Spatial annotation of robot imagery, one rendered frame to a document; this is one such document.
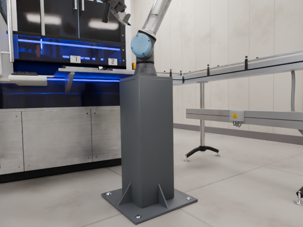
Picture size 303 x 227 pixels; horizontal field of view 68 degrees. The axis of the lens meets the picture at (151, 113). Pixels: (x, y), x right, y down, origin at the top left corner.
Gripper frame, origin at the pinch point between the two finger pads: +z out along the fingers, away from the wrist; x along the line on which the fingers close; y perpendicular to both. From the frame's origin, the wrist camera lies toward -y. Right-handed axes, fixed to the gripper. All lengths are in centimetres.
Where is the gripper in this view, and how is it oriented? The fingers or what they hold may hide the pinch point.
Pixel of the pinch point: (127, 26)
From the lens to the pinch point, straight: 147.5
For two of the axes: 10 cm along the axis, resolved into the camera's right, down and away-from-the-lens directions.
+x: 1.1, -3.6, 9.3
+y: 7.2, -6.1, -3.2
